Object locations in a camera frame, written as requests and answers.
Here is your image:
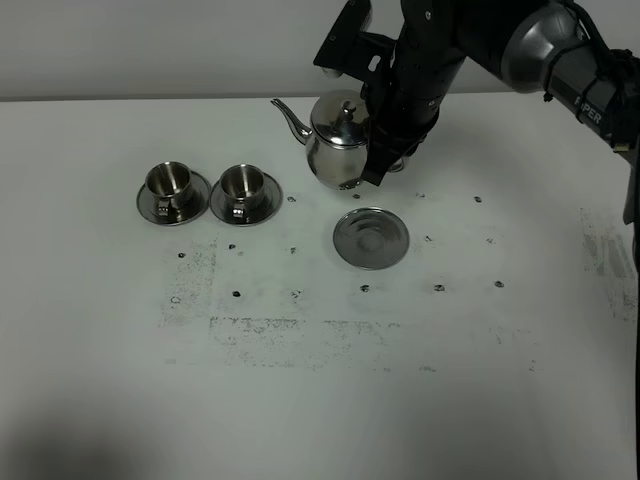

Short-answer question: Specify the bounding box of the right steel saucer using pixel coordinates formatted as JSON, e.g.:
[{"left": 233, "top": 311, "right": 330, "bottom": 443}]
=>
[{"left": 209, "top": 174, "right": 283, "bottom": 226}]

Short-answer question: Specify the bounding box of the left steel teacup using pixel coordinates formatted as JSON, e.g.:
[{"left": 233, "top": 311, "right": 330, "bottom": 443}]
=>
[{"left": 144, "top": 161, "right": 194, "bottom": 217}]

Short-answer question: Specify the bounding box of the right steel teacup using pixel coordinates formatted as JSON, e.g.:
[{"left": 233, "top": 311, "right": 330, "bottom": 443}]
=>
[{"left": 219, "top": 164, "right": 266, "bottom": 220}]

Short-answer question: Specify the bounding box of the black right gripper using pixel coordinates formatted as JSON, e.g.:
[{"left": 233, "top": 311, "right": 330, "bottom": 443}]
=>
[{"left": 360, "top": 1, "right": 465, "bottom": 186}]

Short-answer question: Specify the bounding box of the steel teacup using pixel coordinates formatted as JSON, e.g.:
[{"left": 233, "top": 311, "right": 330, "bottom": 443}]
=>
[
  {"left": 144, "top": 161, "right": 194, "bottom": 217},
  {"left": 219, "top": 164, "right": 266, "bottom": 220}
]

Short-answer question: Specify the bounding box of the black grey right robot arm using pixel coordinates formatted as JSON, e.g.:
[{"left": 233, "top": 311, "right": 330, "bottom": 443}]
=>
[{"left": 362, "top": 1, "right": 639, "bottom": 225}]

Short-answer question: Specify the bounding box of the steel teapot saucer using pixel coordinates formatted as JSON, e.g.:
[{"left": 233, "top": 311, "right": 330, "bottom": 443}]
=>
[{"left": 332, "top": 207, "right": 410, "bottom": 270}]

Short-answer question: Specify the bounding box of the left steel saucer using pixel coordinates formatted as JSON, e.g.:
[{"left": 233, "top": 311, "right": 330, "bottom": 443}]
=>
[{"left": 136, "top": 171, "right": 211, "bottom": 226}]

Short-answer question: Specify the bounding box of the stainless steel teapot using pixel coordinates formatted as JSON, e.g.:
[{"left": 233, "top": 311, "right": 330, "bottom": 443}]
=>
[{"left": 271, "top": 90, "right": 369, "bottom": 190}]

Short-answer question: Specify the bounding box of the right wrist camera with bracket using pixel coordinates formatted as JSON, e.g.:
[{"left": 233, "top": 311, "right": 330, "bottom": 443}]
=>
[{"left": 313, "top": 0, "right": 395, "bottom": 85}]

